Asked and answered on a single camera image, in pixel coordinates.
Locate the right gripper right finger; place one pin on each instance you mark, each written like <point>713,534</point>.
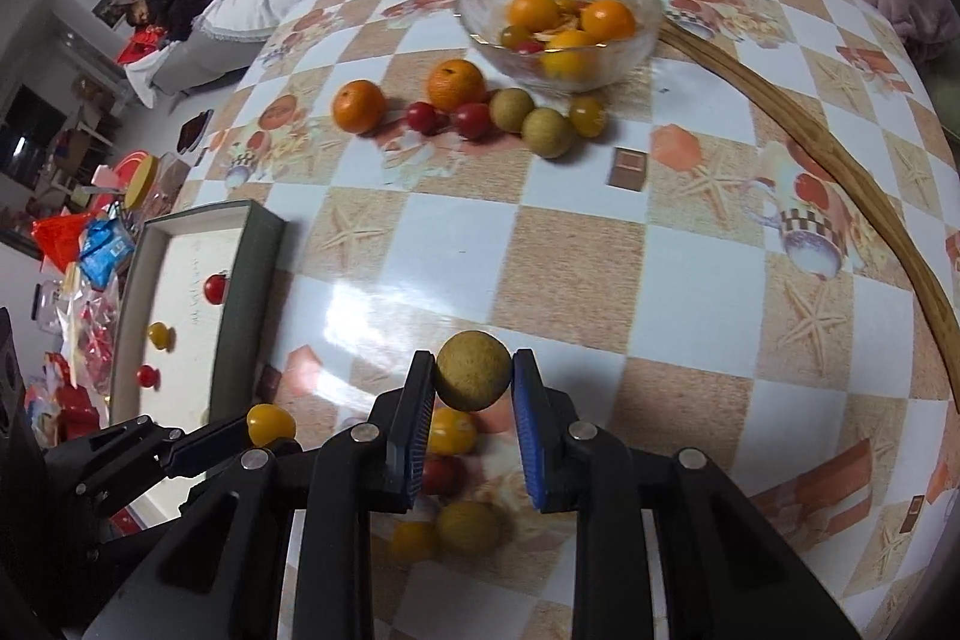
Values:
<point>542,416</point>

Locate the orange in bowl front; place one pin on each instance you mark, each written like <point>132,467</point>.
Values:
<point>570,55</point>

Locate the orange in bowl right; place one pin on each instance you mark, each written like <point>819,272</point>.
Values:
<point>608,21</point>

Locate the left mandarin orange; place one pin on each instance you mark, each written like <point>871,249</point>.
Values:
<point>358,107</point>

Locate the long wooden stick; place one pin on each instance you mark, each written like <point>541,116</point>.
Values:
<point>835,159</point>

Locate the brown longan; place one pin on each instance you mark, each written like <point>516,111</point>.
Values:
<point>468,528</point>
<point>509,108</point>
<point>474,370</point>
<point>547,133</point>

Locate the red hawthorn fruit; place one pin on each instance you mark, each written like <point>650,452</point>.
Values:
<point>472,121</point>

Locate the blue snack packet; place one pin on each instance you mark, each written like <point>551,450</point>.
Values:
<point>105,249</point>

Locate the red cherry tomato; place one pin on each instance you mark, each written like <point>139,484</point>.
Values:
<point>214,288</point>
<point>443,476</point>
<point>424,118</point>
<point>148,376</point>

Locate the glass fruit bowl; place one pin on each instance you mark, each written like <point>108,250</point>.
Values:
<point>515,51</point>

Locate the mandarin orange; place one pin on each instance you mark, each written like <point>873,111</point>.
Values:
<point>358,107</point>
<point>456,83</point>

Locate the orange in bowl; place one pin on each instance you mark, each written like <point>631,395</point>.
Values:
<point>570,55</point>
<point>608,21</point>
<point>534,15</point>

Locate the orange in bowl left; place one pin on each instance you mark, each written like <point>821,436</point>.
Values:
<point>534,15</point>

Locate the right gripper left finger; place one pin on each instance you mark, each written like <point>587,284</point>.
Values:
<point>407,441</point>

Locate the yellow lid jar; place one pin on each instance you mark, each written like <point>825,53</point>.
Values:
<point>137,173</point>

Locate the brown longan front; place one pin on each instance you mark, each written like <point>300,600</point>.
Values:
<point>547,133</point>

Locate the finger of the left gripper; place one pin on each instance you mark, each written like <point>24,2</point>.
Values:
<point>135,438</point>
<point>202,450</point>

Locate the yellow-brown cherry tomato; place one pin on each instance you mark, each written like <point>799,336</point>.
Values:
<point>588,117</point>

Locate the right mandarin orange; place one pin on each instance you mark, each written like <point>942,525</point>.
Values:
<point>456,83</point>

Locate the green box lid tray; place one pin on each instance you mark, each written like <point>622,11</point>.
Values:
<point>209,372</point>

